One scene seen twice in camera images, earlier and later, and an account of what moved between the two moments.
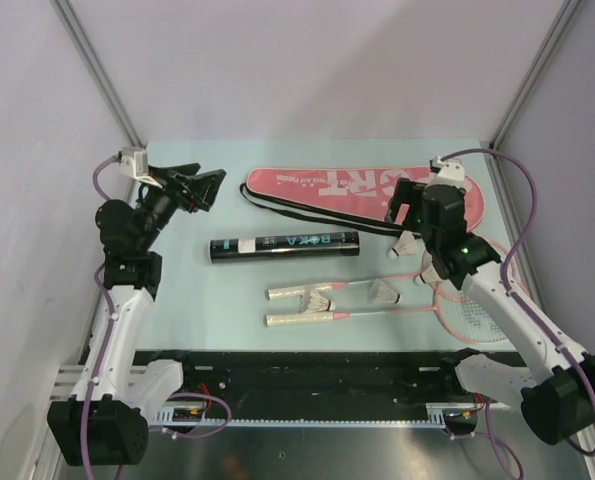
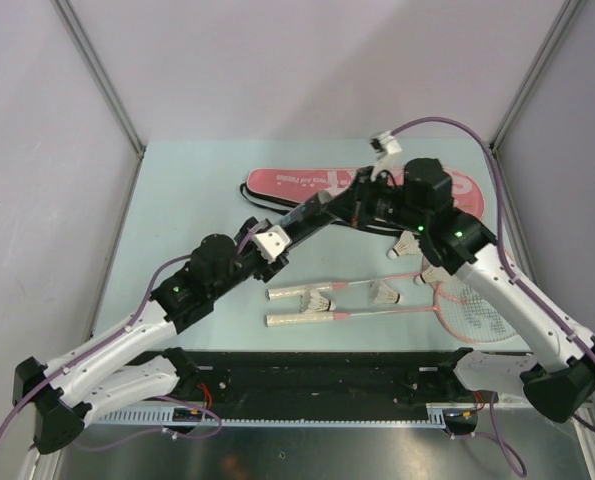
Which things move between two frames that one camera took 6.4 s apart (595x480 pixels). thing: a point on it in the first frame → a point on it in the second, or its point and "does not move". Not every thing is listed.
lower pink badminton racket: x=454 y=305 does not move
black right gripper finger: x=394 y=209 → x=343 y=203
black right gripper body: x=425 y=229 → x=376 y=200
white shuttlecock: x=406 y=244 does not move
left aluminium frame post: x=78 y=35 does not move
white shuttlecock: x=427 y=274 does not move
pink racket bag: x=367 y=186 does not move
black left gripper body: x=186 y=201 → x=250 y=259
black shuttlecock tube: x=289 y=247 → x=307 y=218
